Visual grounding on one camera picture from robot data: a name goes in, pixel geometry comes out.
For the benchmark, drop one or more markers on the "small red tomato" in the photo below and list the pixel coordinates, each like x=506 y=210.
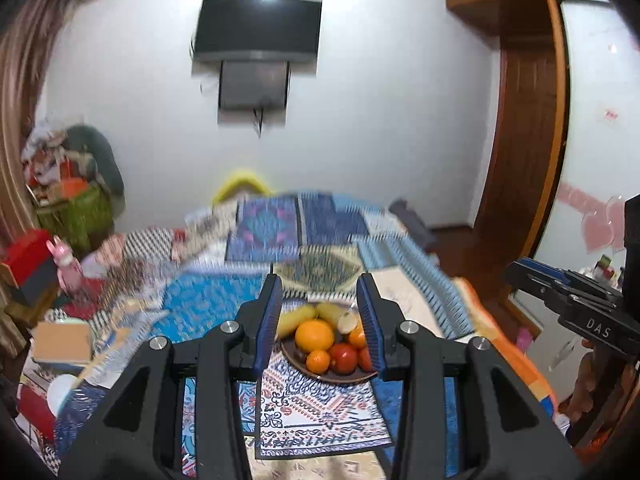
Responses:
x=366 y=359

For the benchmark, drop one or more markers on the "pink toy figure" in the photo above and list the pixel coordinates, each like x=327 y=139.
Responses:
x=67 y=270

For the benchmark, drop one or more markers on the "person's right hand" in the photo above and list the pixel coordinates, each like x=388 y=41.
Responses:
x=584 y=385

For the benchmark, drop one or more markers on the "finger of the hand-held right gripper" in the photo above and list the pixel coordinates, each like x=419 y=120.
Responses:
x=550 y=271
x=540 y=290

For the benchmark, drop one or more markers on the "grey wall box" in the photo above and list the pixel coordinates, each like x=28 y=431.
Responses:
x=252 y=87

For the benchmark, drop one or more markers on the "white round object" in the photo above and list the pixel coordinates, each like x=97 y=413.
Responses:
x=62 y=392

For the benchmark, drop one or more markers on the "large red tomato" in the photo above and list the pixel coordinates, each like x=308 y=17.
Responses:
x=344 y=358

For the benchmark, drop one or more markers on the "orange box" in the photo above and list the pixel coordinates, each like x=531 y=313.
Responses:
x=67 y=192

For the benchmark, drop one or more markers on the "dark purple plate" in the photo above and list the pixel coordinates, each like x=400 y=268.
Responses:
x=345 y=378

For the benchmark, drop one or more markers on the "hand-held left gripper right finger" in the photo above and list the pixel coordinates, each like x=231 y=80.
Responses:
x=370 y=320

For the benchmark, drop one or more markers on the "yellow banana with cut end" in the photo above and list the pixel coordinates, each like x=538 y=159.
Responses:
x=332 y=312

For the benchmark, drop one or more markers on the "small bottles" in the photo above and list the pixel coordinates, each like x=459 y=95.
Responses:
x=607 y=267

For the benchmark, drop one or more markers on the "grey cloth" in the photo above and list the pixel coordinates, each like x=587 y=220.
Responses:
x=412 y=222

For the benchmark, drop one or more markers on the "orange blanket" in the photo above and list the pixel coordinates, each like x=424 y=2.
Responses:
x=525 y=370

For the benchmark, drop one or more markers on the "cardboard box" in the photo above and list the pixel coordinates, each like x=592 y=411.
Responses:
x=62 y=342

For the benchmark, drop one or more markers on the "black wall television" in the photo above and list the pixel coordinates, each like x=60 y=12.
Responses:
x=257 y=27

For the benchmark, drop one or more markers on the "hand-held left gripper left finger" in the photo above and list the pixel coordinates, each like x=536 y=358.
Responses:
x=270 y=320

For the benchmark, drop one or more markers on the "patchwork printed blanket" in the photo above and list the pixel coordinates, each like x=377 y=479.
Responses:
x=210 y=300

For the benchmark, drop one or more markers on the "beige curtain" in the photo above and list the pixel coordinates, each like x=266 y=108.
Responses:
x=25 y=85

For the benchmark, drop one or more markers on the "wooden door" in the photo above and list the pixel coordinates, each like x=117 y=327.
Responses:
x=530 y=160

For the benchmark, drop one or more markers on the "red box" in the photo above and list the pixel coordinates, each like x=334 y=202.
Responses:
x=27 y=255

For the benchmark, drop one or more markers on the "white wardrobe with pink stickers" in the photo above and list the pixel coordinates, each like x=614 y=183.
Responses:
x=600 y=125

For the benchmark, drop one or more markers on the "small mandarin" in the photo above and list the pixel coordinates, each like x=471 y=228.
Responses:
x=318 y=361

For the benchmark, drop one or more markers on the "large orange with sticker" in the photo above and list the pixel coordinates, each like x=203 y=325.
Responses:
x=314 y=335

